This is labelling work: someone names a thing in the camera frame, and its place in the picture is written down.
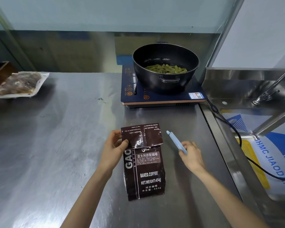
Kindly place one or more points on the person's left hand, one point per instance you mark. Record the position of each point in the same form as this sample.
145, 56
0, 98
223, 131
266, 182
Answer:
110, 155

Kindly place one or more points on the person's right hand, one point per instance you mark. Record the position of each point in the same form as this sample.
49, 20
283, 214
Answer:
193, 159

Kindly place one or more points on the person's right thumb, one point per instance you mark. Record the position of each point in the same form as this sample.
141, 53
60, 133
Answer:
182, 155

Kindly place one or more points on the person's left thumb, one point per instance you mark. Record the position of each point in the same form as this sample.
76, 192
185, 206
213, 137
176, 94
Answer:
124, 145

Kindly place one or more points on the light blue bag clip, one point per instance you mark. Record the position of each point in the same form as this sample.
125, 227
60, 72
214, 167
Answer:
175, 141

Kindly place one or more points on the brown coffee bag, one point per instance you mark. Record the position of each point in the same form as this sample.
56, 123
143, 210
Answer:
146, 173

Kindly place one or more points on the person's right forearm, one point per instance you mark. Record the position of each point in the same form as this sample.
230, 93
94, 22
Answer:
225, 201

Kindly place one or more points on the person's left forearm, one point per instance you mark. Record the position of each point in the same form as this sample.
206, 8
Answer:
87, 201

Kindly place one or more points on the dark blue induction cooktop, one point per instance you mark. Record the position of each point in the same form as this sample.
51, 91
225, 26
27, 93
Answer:
142, 94

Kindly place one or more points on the stainless steel sink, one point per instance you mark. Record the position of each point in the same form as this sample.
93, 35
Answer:
230, 92

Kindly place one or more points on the black cooking pot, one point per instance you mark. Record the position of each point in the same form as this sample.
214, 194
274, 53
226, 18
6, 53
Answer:
165, 78

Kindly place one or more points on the green beans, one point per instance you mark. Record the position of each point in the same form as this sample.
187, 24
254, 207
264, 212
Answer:
166, 68

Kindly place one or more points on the white blue printed sack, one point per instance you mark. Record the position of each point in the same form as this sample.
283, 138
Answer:
273, 149

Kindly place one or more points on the chrome faucet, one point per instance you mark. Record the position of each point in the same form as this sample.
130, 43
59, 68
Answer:
268, 93

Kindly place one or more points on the vacuum-packed meat bag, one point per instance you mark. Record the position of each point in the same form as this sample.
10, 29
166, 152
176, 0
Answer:
19, 84

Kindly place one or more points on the brown wooden box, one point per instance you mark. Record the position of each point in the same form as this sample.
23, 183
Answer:
0, 72

